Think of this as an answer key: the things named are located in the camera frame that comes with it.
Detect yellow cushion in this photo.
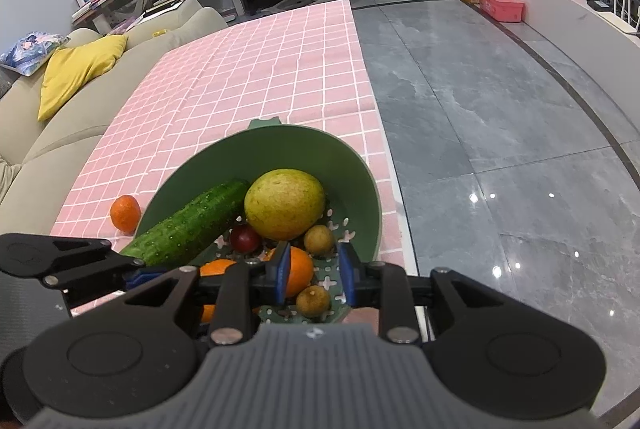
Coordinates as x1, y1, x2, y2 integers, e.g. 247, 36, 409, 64
37, 34, 129, 122

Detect brown longan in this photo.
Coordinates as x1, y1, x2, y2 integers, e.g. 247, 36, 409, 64
296, 285, 332, 319
303, 225, 335, 256

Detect red cherry tomato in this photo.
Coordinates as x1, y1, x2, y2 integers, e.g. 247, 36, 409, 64
229, 224, 262, 254

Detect green cucumber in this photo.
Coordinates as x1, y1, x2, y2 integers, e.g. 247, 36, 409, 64
119, 179, 251, 268

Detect green colander bowl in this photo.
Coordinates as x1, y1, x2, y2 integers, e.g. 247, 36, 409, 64
131, 118, 384, 327

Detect beige sofa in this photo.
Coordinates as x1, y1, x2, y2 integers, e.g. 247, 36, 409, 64
0, 0, 229, 237

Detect blue printed cushion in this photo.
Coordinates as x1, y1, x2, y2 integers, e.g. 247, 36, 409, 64
0, 32, 71, 76

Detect pink plastic box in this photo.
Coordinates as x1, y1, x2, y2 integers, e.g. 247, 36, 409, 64
478, 0, 525, 23

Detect white low cabinet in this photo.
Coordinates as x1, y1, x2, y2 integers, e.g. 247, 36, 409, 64
457, 0, 640, 112

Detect white router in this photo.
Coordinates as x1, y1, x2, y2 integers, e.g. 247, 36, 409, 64
596, 0, 640, 36

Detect yellow-green mango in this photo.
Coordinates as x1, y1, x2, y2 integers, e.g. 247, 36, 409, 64
243, 169, 327, 242

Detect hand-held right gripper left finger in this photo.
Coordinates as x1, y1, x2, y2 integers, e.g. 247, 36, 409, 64
75, 243, 291, 346

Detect pink checked tablecloth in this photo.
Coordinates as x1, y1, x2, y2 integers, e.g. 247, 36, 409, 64
50, 0, 407, 345

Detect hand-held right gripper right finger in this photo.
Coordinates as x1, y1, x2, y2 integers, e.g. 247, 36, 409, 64
337, 243, 546, 346

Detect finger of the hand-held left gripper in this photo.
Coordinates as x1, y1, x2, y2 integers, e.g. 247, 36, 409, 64
0, 233, 168, 295

